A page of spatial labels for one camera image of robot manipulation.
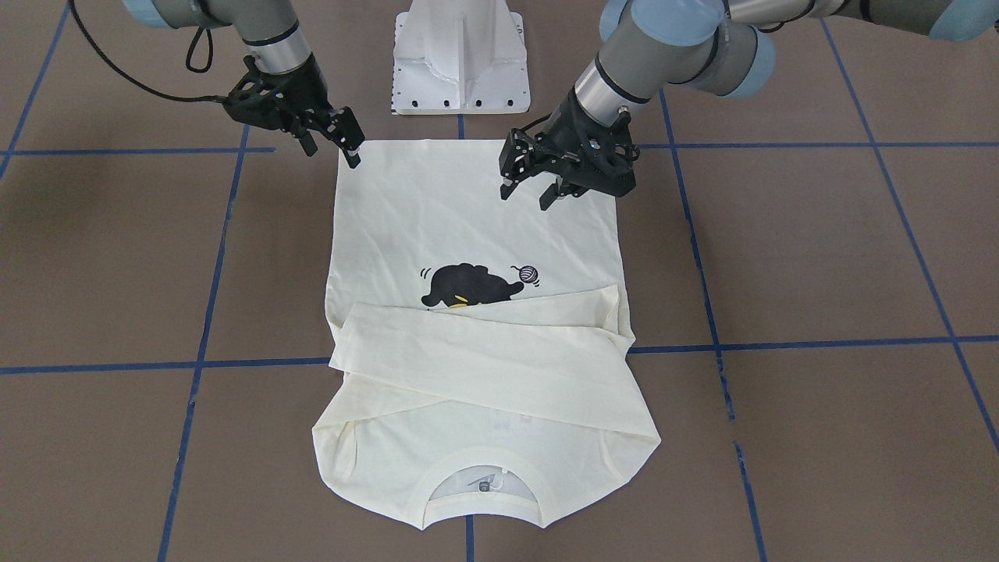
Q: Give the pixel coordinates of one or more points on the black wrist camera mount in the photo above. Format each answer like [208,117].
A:
[608,155]
[253,100]

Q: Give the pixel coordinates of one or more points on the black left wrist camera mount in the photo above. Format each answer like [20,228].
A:
[608,155]

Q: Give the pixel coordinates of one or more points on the cream long sleeve cat shirt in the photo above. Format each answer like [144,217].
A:
[483,343]

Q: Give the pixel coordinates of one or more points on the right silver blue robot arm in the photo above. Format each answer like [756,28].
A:
[270,30]

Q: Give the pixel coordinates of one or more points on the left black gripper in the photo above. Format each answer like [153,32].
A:
[563,125]

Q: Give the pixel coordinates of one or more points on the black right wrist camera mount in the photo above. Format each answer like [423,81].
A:
[253,100]

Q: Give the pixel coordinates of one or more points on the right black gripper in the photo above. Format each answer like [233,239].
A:
[306,88]

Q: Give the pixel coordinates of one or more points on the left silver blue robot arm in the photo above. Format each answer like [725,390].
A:
[719,47]

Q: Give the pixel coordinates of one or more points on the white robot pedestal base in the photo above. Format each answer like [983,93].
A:
[459,57]

